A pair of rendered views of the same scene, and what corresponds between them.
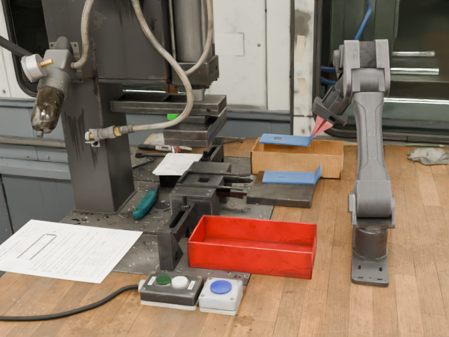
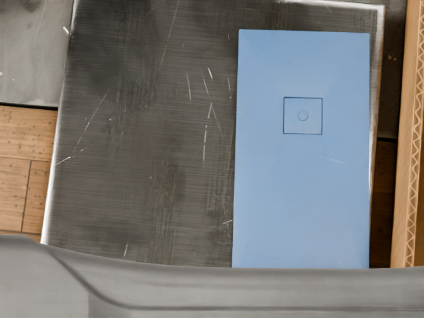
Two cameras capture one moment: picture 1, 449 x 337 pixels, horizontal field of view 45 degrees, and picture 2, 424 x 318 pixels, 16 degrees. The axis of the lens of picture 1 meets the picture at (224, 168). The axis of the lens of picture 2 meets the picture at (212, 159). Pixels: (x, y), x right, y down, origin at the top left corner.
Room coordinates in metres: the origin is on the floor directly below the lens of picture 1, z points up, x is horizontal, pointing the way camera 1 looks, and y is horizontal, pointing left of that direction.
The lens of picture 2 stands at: (1.25, -0.40, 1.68)
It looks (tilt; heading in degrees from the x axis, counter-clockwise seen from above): 73 degrees down; 81
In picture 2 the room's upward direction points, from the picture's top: straight up
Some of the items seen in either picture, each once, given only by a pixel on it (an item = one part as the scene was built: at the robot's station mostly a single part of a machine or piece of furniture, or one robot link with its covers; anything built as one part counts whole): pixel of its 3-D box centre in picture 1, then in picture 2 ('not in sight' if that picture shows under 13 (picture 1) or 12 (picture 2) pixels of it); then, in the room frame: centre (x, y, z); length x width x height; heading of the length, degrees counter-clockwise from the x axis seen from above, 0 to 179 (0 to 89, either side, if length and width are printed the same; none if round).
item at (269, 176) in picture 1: (292, 172); (303, 161); (1.33, -0.18, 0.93); 0.15 x 0.07 x 0.03; 79
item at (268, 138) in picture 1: (287, 135); not in sight; (1.44, -0.18, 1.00); 0.15 x 0.07 x 0.03; 75
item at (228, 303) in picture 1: (221, 301); not in sight; (0.83, 0.02, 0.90); 0.07 x 0.07 x 0.06; 75
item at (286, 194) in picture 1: (282, 188); (216, 134); (1.29, -0.15, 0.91); 0.17 x 0.16 x 0.02; 165
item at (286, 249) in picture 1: (253, 245); not in sight; (0.98, -0.05, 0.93); 0.25 x 0.12 x 0.06; 75
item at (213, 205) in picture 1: (202, 194); not in sight; (1.21, 0.06, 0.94); 0.20 x 0.10 x 0.07; 165
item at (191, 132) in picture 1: (164, 81); not in sight; (1.21, 0.13, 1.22); 0.26 x 0.18 x 0.30; 75
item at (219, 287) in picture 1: (220, 289); not in sight; (0.83, 0.02, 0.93); 0.04 x 0.04 x 0.02
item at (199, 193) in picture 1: (202, 179); not in sight; (1.21, 0.06, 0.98); 0.20 x 0.10 x 0.01; 165
